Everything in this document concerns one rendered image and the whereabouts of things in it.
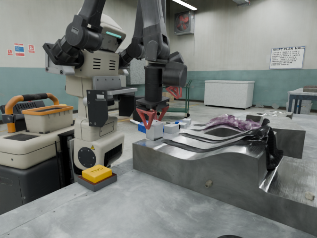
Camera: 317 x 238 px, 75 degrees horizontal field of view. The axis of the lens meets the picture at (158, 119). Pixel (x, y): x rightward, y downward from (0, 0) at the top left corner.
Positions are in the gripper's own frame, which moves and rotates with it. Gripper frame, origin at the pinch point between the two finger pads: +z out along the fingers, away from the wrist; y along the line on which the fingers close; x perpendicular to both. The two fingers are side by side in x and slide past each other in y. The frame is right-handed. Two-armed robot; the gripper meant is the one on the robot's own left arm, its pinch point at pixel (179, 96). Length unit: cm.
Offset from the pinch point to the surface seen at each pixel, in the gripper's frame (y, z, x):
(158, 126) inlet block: -44.4, 6.9, -1.1
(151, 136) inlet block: -45.8, 8.8, 2.1
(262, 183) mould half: -60, 26, -25
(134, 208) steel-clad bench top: -69, 20, 2
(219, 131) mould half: -22.0, 20.1, -15.4
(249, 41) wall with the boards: 706, -80, -123
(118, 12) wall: 555, -345, 216
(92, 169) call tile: -62, 9, 16
